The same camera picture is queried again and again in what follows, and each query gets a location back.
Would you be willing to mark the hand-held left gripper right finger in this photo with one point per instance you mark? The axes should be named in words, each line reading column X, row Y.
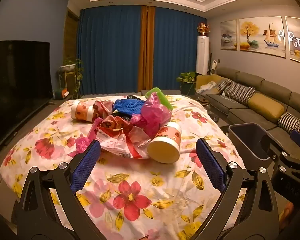
column 211, row 165

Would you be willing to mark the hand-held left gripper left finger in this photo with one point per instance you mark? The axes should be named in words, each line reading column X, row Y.
column 86, row 165

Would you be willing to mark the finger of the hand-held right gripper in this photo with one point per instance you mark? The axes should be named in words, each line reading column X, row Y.
column 299, row 136
column 272, row 142

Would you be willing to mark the small pink plastic bag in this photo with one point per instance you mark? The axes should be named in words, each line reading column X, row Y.
column 81, row 145

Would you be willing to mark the grey plastic bin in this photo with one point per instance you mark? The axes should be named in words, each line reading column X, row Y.
column 244, row 140

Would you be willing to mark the large red white wrapper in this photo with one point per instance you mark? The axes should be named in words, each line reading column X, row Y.
column 115, row 137

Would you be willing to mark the floral printed paper tub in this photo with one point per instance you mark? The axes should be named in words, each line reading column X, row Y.
column 164, row 147
column 81, row 110

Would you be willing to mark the small red snack wrapper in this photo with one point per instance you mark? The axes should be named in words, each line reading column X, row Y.
column 103, row 107

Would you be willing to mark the black item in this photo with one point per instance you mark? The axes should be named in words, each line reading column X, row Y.
column 122, row 116
column 133, row 97

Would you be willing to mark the blue foam net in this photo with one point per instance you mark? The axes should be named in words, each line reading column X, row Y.
column 128, row 107

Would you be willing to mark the large pink plastic bag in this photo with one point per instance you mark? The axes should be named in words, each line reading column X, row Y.
column 152, row 115

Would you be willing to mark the green foam net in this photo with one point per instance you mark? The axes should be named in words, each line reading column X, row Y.
column 162, row 97

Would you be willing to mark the yellow cushion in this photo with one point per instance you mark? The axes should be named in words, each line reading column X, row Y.
column 266, row 107

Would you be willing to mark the grey sectional sofa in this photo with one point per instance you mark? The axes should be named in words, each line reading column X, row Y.
column 249, row 112

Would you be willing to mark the dark coffee table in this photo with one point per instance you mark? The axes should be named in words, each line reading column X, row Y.
column 222, row 122

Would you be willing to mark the floral printed blanket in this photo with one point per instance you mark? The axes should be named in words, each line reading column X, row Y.
column 140, row 180

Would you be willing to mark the television cabinet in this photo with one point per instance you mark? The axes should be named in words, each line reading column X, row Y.
column 37, row 117

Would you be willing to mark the green orange tissue box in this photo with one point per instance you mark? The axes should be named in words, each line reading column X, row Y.
column 61, row 93

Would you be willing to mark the small patterned cushion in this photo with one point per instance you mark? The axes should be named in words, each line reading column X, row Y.
column 222, row 85

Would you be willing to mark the white clothes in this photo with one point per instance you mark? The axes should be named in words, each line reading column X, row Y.
column 207, row 86

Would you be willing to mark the gold plant stand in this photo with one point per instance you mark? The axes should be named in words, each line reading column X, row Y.
column 70, row 82

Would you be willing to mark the yellow sofa cover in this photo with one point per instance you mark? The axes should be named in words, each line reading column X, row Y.
column 207, row 78

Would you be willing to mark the plant in green pot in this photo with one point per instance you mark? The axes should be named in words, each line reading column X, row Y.
column 187, row 80

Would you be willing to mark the purple landscape painting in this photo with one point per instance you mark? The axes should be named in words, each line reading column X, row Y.
column 298, row 40

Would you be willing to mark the white stick vacuum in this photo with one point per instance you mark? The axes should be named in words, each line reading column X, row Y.
column 214, row 65

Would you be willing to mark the plant stand with pot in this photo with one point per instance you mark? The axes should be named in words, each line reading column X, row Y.
column 70, row 67

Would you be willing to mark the black flat television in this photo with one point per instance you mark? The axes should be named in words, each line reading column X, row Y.
column 15, row 92

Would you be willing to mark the tree and ship painting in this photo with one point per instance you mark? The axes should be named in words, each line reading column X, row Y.
column 262, row 37

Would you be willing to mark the white standing air conditioner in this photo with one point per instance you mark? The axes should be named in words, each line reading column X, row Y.
column 202, row 55

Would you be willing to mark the small landscape painting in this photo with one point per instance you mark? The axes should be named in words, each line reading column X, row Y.
column 228, row 35

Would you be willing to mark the blue curtain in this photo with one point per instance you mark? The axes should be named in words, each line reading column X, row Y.
column 110, row 50
column 177, row 50

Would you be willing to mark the orange curtain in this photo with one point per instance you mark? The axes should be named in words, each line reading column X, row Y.
column 146, row 50

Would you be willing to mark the red gold flower decoration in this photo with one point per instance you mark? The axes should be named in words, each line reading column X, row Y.
column 203, row 28

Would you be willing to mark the wooden wall panel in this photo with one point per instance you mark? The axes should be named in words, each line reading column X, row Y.
column 71, row 32

